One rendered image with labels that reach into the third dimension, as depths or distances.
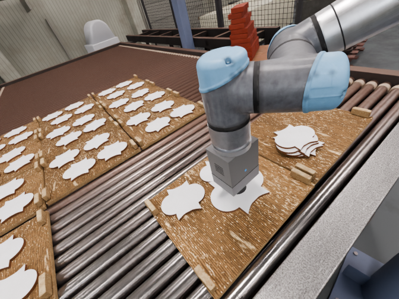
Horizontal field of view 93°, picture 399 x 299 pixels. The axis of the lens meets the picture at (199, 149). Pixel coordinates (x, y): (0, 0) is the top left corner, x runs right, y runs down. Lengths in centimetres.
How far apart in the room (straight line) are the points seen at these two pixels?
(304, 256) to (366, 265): 109
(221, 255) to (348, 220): 34
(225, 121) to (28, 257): 73
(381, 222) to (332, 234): 124
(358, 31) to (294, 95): 16
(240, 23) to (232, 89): 101
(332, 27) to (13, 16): 591
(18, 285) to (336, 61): 85
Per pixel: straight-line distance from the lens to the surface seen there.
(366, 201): 70
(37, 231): 89
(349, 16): 40
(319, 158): 74
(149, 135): 98
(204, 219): 59
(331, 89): 28
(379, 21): 41
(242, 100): 28
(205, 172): 68
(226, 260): 54
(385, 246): 175
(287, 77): 28
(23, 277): 80
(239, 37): 127
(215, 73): 27
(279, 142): 73
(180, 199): 63
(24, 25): 604
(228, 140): 32
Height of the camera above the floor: 144
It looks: 40 degrees down
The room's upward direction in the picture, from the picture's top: 16 degrees counter-clockwise
